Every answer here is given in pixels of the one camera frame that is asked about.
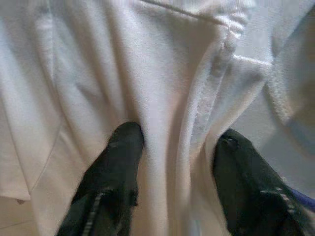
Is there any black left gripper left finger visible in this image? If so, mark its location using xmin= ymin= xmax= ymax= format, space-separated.
xmin=56 ymin=121 xmax=145 ymax=236

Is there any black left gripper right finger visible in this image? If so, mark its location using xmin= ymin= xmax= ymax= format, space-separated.
xmin=213 ymin=128 xmax=315 ymax=236

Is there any white long-sleeved garment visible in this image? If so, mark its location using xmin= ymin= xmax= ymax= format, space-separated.
xmin=0 ymin=0 xmax=315 ymax=236

